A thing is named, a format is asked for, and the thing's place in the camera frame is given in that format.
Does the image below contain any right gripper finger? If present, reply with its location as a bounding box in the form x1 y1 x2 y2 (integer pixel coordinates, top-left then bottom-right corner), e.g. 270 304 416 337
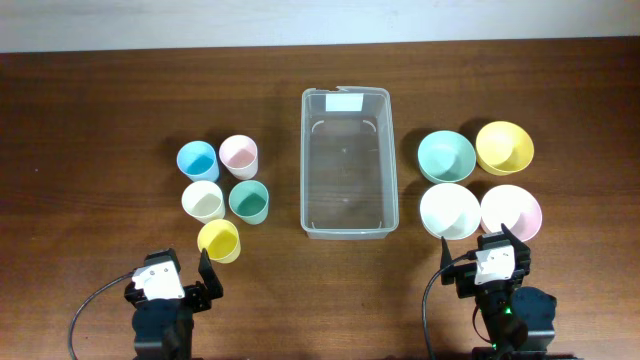
440 236 455 285
501 223 529 250

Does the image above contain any yellow plastic cup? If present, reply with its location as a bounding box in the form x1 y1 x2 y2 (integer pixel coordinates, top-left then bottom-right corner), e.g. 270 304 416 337
197 219 241 264

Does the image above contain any pink bowl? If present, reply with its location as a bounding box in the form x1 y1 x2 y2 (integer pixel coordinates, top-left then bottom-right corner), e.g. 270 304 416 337
480 185 543 242

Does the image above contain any white bowl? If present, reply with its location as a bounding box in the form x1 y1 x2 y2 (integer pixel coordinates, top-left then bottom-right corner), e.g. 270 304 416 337
419 183 481 240

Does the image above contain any cream plastic cup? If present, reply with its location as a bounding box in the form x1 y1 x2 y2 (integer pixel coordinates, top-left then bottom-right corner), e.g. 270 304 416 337
181 180 226 224

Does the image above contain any green plastic cup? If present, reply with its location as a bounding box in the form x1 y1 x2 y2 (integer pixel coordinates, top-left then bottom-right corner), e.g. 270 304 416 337
229 180 270 225

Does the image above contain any yellow bowl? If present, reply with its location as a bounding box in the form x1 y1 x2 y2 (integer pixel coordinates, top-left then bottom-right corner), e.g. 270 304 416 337
475 121 535 176

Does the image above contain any blue plastic cup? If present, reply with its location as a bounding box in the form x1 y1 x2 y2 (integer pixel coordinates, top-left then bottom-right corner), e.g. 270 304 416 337
176 140 220 182

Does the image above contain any mint green bowl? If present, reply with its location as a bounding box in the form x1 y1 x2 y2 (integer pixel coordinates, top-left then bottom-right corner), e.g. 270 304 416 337
417 130 476 184

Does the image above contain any pink plastic cup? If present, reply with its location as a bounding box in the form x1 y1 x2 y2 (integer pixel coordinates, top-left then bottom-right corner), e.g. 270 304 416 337
219 135 258 180

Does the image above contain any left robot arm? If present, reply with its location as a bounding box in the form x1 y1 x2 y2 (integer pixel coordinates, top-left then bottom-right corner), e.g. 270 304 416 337
124 248 224 360

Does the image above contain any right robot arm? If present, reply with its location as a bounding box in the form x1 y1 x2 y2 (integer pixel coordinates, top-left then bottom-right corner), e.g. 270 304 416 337
432 225 575 360

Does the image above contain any clear plastic storage container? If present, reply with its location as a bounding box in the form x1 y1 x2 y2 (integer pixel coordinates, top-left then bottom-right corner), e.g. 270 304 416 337
300 86 399 240

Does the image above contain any white label on container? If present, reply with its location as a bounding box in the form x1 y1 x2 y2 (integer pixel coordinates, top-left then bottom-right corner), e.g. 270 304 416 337
325 93 364 112

